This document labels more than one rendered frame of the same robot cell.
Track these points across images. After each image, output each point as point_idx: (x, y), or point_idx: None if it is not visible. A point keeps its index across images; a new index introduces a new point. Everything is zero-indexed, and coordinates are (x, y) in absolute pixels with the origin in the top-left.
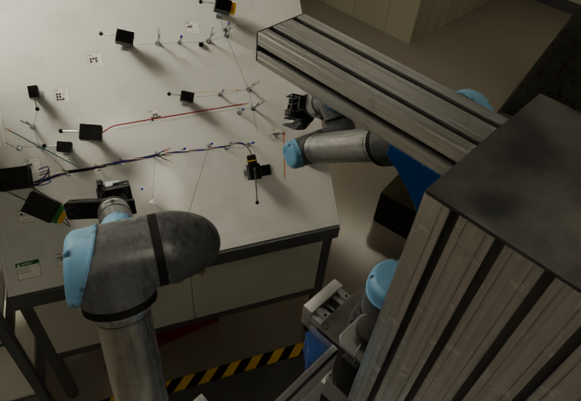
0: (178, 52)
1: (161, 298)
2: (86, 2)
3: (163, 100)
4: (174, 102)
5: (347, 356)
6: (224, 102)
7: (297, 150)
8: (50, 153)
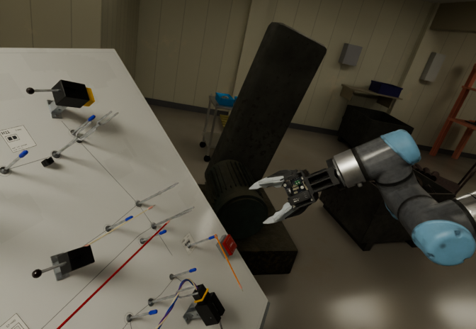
0: (8, 187)
1: None
2: None
3: (16, 293)
4: (40, 283)
5: None
6: (118, 236)
7: (470, 234)
8: None
